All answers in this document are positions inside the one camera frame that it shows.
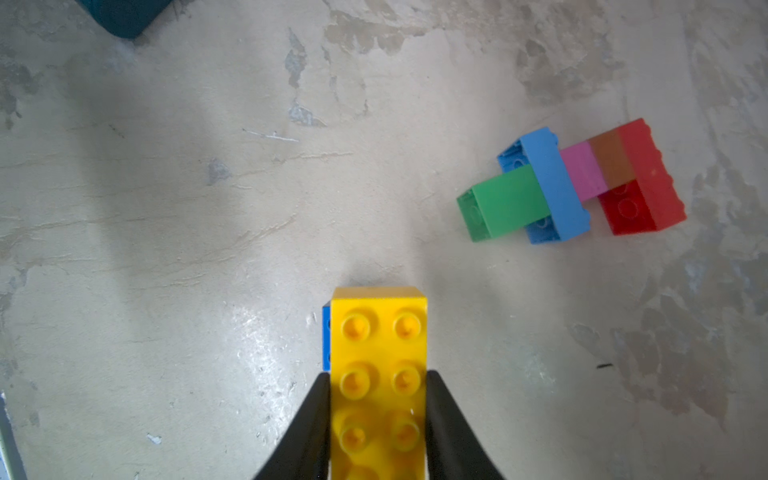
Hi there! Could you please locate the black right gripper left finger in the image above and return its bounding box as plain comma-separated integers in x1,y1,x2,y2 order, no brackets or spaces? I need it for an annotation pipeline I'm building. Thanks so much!
255,372,331,480

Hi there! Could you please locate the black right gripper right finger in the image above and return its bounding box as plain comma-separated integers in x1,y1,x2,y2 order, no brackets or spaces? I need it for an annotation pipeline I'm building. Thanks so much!
425,370,504,480

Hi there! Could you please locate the yellow lego brick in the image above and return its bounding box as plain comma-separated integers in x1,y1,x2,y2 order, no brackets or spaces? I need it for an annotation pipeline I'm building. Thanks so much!
330,286,428,479

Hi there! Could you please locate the green lego brick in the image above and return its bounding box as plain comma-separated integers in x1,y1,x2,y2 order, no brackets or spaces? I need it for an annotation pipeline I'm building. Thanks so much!
457,165,550,242

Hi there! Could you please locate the light blue lego brick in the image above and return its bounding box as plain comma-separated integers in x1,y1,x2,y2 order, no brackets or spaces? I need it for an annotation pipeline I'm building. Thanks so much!
497,127,591,245

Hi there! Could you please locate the magenta lego brick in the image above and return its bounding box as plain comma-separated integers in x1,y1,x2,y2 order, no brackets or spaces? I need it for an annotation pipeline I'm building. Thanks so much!
560,141,609,202

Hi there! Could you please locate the red lego brick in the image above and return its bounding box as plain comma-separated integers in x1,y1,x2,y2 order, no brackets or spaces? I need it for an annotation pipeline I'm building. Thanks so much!
598,119,687,236

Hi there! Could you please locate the orange lego brick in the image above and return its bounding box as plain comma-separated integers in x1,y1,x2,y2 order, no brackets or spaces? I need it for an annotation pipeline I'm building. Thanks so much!
588,129,636,190

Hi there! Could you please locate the dark blue lego brick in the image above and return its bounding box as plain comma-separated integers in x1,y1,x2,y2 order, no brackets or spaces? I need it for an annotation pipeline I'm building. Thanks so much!
322,303,331,372

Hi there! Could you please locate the teal blue marker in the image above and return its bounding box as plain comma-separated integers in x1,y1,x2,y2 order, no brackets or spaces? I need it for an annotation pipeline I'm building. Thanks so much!
77,0,171,39

